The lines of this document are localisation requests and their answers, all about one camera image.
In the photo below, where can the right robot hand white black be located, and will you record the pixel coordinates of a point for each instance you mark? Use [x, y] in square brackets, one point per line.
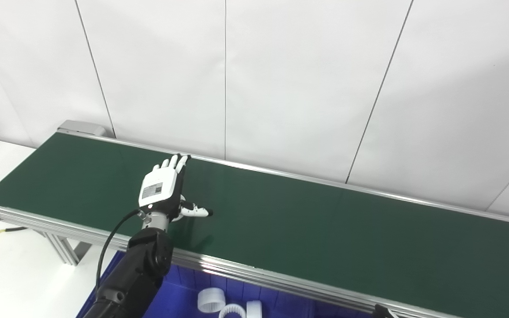
[381, 312]

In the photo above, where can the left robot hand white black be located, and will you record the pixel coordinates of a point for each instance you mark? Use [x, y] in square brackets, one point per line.
[159, 187]

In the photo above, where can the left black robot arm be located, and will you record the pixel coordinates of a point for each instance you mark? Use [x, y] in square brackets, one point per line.
[144, 260]

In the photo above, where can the grey conveyor end housing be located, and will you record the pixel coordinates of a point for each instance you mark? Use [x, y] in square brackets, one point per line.
[82, 128]

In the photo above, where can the green conveyor belt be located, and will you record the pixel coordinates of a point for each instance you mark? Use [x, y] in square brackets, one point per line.
[237, 276]
[325, 229]

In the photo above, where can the aluminium conveyor support leg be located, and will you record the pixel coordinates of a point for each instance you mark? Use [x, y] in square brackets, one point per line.
[66, 249]

